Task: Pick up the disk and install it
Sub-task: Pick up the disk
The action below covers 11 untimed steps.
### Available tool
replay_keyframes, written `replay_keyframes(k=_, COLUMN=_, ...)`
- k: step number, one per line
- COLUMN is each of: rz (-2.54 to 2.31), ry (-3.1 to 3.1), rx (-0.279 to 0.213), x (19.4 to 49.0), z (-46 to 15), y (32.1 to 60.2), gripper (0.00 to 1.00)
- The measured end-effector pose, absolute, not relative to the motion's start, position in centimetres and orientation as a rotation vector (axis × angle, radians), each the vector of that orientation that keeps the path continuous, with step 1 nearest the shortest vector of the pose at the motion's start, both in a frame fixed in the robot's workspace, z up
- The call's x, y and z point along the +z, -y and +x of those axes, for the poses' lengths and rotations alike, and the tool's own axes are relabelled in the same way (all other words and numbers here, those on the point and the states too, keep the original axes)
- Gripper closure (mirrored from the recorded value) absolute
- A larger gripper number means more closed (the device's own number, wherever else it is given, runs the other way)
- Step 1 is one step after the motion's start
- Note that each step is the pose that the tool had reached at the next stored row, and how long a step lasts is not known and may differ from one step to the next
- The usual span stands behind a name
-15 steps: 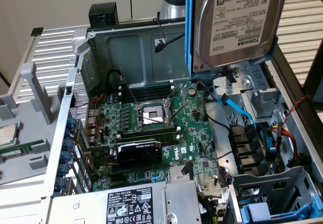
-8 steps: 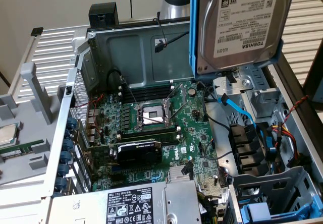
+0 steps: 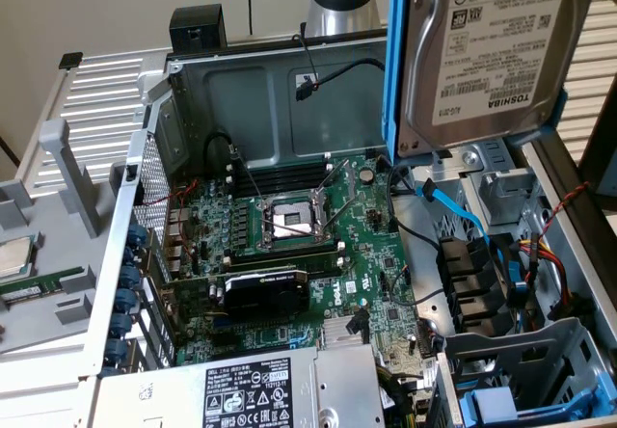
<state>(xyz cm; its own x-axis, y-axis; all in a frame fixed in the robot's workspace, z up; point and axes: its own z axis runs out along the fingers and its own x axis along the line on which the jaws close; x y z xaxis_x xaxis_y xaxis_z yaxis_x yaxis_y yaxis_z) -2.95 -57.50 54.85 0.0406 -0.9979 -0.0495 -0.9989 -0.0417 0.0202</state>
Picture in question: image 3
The hard disk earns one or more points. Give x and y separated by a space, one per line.
482 61

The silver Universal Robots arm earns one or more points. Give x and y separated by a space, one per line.
337 13

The grey metal disk bay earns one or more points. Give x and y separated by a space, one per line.
448 394

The empty blue disk carrier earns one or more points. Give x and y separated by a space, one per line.
496 401

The coin cell battery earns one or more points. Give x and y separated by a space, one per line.
367 175

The silver metal drive cage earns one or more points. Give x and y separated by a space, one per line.
506 192

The dark brown panel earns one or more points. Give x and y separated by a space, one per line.
602 148

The thin metal locking lever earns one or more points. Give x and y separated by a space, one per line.
332 175
248 177

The open grey PC case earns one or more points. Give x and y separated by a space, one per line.
241 110

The black RAM slot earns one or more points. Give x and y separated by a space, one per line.
289 189
289 170
289 176
289 182
289 249

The black plastic clamp block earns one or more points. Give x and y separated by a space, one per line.
197 28

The metal socket cover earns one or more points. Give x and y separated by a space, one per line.
319 208

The CPU socket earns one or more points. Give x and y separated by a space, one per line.
289 218

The green Dell motherboard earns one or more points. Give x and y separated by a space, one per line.
381 331

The black wide connector plug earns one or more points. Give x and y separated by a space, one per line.
426 339

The black graphics card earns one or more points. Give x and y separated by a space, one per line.
270 298

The silver chipset heatsink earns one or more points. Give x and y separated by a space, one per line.
335 334

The small black end cap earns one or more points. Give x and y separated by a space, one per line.
70 60

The grey plastic parts rack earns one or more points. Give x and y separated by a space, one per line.
67 254

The silver power supply unit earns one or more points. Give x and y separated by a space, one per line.
183 389

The green RAM stick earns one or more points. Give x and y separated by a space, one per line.
48 281

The silver CPU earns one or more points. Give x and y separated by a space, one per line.
12 259

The black plastic finned bracket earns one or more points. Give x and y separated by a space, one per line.
463 264

